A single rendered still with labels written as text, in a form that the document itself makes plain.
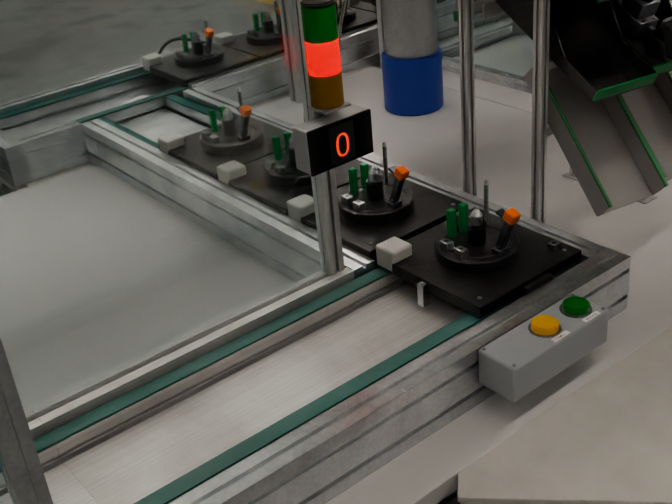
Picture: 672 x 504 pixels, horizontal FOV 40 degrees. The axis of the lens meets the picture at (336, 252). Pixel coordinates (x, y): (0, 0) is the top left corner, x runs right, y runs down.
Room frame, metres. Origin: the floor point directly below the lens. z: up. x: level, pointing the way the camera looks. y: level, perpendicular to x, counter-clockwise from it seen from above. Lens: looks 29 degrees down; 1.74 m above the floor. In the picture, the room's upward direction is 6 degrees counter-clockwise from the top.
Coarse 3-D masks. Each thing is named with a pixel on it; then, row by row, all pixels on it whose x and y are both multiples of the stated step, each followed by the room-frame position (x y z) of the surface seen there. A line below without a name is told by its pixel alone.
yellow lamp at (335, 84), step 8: (312, 80) 1.31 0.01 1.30; (320, 80) 1.30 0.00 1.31; (328, 80) 1.30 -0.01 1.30; (336, 80) 1.31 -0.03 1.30; (312, 88) 1.31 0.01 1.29; (320, 88) 1.30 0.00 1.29; (328, 88) 1.30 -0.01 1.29; (336, 88) 1.30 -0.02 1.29; (312, 96) 1.31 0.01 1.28; (320, 96) 1.30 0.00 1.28; (328, 96) 1.30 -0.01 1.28; (336, 96) 1.30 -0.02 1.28; (312, 104) 1.31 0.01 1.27; (320, 104) 1.30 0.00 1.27; (328, 104) 1.30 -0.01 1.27; (336, 104) 1.30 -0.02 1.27
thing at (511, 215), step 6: (498, 210) 1.30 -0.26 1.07; (504, 210) 1.30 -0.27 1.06; (510, 210) 1.28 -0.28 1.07; (516, 210) 1.28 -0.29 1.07; (504, 216) 1.28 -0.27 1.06; (510, 216) 1.27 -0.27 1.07; (516, 216) 1.27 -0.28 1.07; (504, 222) 1.28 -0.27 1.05; (510, 222) 1.27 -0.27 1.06; (516, 222) 1.28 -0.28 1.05; (504, 228) 1.28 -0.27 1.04; (510, 228) 1.28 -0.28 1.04; (504, 234) 1.28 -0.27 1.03; (510, 234) 1.29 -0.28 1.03; (498, 240) 1.29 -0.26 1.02; (504, 240) 1.29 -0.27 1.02; (498, 246) 1.29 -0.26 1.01; (504, 246) 1.29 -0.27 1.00
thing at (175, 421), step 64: (256, 320) 1.22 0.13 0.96; (320, 320) 1.26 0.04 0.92; (384, 320) 1.25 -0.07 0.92; (448, 320) 1.23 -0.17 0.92; (128, 384) 1.09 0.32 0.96; (192, 384) 1.11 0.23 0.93; (256, 384) 1.11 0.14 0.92; (320, 384) 1.10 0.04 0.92; (64, 448) 0.99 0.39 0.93; (128, 448) 1.00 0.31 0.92; (192, 448) 0.98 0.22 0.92; (256, 448) 0.93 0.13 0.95
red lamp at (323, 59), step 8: (336, 40) 1.31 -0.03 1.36; (312, 48) 1.30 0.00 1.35; (320, 48) 1.30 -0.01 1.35; (328, 48) 1.30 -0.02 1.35; (336, 48) 1.31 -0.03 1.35; (312, 56) 1.31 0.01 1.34; (320, 56) 1.30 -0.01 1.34; (328, 56) 1.30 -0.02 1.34; (336, 56) 1.31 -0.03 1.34; (312, 64) 1.31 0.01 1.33; (320, 64) 1.30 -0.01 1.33; (328, 64) 1.30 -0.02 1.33; (336, 64) 1.31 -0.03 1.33; (312, 72) 1.31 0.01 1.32; (320, 72) 1.30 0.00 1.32; (328, 72) 1.30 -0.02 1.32; (336, 72) 1.31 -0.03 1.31
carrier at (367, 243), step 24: (384, 144) 1.60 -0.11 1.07; (360, 168) 1.59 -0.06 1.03; (384, 168) 1.60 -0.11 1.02; (360, 192) 1.57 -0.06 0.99; (384, 192) 1.56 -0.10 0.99; (408, 192) 1.55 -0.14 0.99; (432, 192) 1.58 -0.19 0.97; (360, 216) 1.49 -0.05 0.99; (384, 216) 1.48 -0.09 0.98; (408, 216) 1.50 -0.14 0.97; (432, 216) 1.49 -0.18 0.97; (360, 240) 1.42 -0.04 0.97; (384, 240) 1.41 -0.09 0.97
